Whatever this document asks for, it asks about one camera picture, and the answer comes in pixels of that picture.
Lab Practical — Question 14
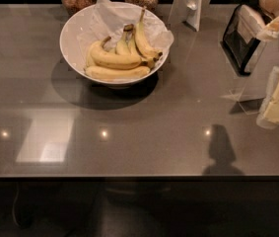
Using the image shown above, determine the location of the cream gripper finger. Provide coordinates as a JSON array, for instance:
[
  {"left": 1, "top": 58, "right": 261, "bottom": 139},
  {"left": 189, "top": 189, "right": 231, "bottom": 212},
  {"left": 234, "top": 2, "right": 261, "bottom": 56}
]
[{"left": 263, "top": 102, "right": 279, "bottom": 124}]

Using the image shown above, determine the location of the large curved banana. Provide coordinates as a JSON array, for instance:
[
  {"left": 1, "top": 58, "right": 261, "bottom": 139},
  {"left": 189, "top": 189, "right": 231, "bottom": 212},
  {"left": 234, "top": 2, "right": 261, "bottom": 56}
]
[{"left": 97, "top": 37, "right": 146, "bottom": 70}]

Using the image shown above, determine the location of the right upright banana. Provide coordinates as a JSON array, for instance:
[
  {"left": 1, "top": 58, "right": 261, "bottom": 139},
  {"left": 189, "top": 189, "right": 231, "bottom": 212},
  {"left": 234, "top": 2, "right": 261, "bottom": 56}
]
[{"left": 134, "top": 8, "right": 163, "bottom": 60}]

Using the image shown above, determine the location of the upright banana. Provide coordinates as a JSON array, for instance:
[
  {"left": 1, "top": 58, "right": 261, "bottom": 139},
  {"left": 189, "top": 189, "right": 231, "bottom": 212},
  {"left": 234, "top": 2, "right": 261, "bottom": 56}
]
[
  {"left": 115, "top": 24, "right": 133, "bottom": 55},
  {"left": 134, "top": 8, "right": 163, "bottom": 60}
]

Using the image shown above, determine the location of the middle upright banana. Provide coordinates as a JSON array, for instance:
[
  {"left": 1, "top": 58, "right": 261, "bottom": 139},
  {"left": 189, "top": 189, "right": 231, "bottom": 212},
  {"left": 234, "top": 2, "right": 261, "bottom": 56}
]
[{"left": 115, "top": 24, "right": 133, "bottom": 55}]

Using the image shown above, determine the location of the front lying banana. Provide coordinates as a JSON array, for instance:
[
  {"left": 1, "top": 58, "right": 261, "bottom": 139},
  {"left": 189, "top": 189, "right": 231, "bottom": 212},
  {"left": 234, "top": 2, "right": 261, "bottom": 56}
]
[{"left": 85, "top": 66, "right": 150, "bottom": 81}]

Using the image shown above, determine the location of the left rear banana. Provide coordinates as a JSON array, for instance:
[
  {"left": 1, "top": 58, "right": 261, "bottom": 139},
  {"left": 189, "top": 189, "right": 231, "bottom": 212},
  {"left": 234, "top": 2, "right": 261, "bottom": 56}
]
[{"left": 86, "top": 40, "right": 101, "bottom": 67}]

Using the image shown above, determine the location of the white paper in bowl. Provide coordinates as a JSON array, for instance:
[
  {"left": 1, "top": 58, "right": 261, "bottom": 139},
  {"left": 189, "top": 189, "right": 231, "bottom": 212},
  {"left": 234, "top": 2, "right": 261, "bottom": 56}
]
[{"left": 76, "top": 0, "right": 174, "bottom": 60}]

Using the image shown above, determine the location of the white ceramic bowl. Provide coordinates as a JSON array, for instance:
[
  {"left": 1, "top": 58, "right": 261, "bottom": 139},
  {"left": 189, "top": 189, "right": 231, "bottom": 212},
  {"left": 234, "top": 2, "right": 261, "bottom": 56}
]
[{"left": 59, "top": 13, "right": 167, "bottom": 88}]

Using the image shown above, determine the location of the clear acrylic stand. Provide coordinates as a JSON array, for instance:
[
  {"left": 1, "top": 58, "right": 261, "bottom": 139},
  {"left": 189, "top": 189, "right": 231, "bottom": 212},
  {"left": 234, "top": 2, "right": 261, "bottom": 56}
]
[{"left": 221, "top": 41, "right": 266, "bottom": 115}]

